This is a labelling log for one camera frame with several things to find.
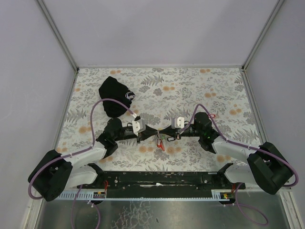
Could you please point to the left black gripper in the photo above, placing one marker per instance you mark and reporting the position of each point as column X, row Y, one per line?
column 139, row 134

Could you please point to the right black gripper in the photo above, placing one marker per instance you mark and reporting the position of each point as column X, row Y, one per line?
column 177, row 132

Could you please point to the key bunch with coloured tags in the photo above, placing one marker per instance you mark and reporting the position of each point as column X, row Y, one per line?
column 161, row 139

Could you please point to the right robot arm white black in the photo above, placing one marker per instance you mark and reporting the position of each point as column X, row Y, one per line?
column 263, row 165

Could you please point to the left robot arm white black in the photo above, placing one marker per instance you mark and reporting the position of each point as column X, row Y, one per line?
column 55, row 173

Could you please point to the floral table mat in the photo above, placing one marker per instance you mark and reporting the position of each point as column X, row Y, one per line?
column 160, row 95

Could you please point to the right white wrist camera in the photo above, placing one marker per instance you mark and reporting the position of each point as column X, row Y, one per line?
column 177, row 123

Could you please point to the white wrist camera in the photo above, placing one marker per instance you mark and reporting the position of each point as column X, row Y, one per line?
column 138, row 125
column 177, row 123

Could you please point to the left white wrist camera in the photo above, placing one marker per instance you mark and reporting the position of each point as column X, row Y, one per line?
column 138, row 125

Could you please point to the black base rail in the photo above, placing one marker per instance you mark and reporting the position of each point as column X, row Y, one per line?
column 161, row 184

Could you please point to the black drawstring bag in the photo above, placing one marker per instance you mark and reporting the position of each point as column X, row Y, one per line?
column 112, row 89

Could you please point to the grey slotted cable duct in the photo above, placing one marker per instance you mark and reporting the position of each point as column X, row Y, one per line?
column 82, row 195

